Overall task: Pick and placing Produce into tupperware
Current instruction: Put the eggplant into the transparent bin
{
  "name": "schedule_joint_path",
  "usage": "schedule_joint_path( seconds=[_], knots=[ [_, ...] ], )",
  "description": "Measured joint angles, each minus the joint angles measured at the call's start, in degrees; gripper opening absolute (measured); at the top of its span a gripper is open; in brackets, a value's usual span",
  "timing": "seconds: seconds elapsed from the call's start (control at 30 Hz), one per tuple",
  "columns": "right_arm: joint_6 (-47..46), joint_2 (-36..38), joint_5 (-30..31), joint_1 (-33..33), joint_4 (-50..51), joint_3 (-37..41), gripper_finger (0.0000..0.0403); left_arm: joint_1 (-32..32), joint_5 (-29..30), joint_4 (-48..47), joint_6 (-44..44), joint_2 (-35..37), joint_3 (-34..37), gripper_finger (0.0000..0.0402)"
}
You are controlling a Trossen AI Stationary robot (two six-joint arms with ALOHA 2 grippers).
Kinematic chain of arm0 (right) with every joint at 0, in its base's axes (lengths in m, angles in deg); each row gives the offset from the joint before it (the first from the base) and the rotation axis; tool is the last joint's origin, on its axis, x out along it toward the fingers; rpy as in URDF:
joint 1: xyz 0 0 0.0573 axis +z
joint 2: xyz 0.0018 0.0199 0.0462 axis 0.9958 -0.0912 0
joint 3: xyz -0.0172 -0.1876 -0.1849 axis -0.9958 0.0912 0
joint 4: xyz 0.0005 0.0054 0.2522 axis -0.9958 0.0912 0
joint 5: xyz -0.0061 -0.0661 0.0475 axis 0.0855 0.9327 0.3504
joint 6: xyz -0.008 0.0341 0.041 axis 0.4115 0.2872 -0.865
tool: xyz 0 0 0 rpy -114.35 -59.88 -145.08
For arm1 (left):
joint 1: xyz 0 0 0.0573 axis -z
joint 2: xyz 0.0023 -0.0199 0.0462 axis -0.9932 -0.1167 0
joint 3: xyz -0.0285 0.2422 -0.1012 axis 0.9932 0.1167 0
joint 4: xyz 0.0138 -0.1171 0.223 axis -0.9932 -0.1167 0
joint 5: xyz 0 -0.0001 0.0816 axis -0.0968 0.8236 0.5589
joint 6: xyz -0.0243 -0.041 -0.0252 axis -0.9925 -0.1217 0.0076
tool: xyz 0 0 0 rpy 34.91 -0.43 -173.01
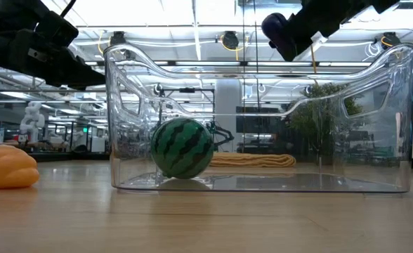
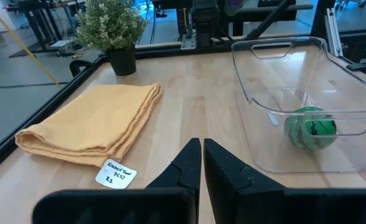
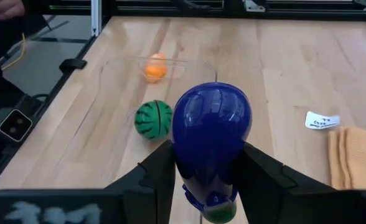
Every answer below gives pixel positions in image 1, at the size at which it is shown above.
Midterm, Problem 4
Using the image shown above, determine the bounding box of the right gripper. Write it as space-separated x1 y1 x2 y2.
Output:
278 0 400 63

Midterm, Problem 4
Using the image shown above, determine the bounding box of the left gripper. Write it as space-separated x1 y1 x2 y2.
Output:
0 30 106 89

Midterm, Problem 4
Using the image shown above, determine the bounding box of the orange toy pumpkin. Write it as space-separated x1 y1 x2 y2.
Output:
0 144 41 190

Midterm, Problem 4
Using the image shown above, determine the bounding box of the green toy watermelon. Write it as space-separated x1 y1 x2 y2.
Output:
150 117 216 181

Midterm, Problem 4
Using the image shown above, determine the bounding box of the clear plastic container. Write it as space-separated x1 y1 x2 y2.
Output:
103 41 413 195

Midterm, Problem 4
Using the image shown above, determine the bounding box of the artificial green plant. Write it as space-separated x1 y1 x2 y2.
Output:
286 82 365 164

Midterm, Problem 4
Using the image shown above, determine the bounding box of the folded orange cloth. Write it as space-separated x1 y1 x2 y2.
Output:
209 151 297 169

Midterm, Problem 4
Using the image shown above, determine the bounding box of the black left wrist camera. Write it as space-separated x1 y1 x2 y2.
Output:
34 10 80 47

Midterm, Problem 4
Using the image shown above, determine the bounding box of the black ceiling cable reel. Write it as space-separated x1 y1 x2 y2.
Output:
381 31 400 49
110 30 127 47
221 30 240 51

